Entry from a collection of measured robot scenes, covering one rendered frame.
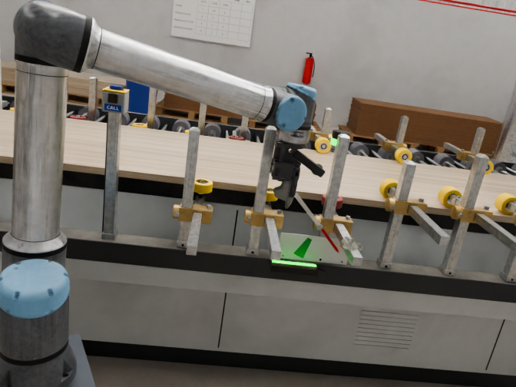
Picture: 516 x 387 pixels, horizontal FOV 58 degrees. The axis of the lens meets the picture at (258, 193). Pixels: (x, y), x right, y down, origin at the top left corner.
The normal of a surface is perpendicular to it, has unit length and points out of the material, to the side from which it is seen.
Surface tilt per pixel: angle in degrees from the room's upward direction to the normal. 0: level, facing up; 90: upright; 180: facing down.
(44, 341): 90
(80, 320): 90
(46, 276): 5
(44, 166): 91
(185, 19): 90
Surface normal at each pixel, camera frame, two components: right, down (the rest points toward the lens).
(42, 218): 0.59, 0.35
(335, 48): 0.00, 0.33
